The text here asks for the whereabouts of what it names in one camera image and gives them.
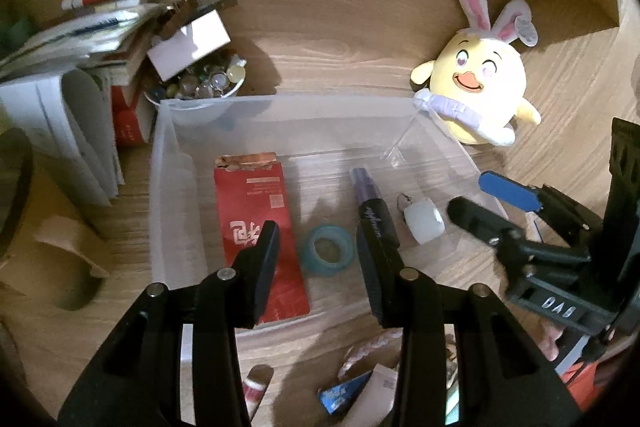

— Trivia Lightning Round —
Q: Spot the red paper envelope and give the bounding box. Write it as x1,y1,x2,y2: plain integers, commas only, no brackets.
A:
213,152,311,325

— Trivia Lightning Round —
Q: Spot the blue snack packet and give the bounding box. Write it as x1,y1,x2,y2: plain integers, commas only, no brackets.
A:
318,372,373,418

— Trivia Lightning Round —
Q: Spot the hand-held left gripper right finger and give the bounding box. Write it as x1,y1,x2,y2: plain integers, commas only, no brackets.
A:
356,222,583,427

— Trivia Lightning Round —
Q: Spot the white keychain charm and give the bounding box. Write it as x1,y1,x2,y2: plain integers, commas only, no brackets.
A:
397,193,446,246

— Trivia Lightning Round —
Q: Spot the white card box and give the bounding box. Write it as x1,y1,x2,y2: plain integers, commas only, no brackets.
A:
146,9,232,82

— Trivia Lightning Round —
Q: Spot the person's right forearm orange sleeve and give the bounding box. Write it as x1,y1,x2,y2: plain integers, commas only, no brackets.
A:
560,349,623,414

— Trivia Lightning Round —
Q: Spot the white printed paper slip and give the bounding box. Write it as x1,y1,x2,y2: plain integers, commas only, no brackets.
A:
350,364,401,427

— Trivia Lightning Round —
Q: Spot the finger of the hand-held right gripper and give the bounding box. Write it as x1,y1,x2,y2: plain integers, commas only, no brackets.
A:
478,170,603,253
446,196,591,268

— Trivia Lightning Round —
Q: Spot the brown mug with dark lid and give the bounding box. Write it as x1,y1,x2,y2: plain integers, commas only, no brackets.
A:
0,127,112,313

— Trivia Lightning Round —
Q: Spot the clear plastic storage box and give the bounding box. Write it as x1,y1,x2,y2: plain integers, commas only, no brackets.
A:
149,94,511,334

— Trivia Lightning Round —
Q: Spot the teal tape roll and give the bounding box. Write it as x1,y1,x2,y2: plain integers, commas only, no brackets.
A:
300,223,355,277

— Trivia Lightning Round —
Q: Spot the yellow chick plush toy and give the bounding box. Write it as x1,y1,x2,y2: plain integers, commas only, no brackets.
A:
411,0,542,146

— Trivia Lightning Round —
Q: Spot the red carton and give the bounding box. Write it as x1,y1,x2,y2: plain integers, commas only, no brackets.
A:
111,83,157,148

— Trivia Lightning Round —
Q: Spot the person's right hand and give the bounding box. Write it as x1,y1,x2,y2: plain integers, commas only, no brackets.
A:
540,323,571,363

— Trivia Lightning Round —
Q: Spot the purple spray pen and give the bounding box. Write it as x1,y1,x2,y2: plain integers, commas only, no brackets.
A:
350,167,401,253

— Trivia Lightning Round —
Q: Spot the red and white tube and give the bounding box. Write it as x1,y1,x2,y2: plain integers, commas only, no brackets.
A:
242,364,274,423

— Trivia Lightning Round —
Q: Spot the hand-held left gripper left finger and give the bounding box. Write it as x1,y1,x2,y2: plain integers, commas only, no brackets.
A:
57,220,281,427

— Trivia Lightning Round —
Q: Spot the stack of books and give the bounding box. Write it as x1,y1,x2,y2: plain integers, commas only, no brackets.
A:
0,0,238,88

